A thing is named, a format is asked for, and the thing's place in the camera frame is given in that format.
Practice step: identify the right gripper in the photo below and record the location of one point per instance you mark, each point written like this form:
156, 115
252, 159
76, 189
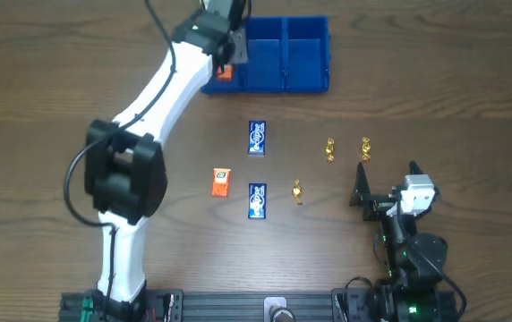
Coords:
379, 205

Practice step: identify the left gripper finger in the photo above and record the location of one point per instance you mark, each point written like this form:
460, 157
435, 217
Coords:
240, 48

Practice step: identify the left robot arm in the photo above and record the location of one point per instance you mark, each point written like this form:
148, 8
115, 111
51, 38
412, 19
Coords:
181, 82

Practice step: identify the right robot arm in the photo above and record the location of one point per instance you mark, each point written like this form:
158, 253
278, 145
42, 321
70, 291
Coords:
426, 255

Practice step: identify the orange candy box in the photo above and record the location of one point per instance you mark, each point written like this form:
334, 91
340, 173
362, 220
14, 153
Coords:
221, 182
225, 73

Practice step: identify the gold wrapped candy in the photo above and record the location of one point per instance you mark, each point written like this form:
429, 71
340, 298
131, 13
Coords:
297, 191
365, 149
330, 149

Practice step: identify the blue tray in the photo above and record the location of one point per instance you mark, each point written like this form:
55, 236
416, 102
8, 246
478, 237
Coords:
303, 58

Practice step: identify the blue candy pack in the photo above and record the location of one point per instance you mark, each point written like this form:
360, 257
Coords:
256, 138
257, 201

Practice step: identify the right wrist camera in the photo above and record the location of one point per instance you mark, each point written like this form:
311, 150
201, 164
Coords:
416, 193

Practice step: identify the mounting rail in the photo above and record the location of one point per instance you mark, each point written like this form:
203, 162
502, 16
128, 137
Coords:
238, 306

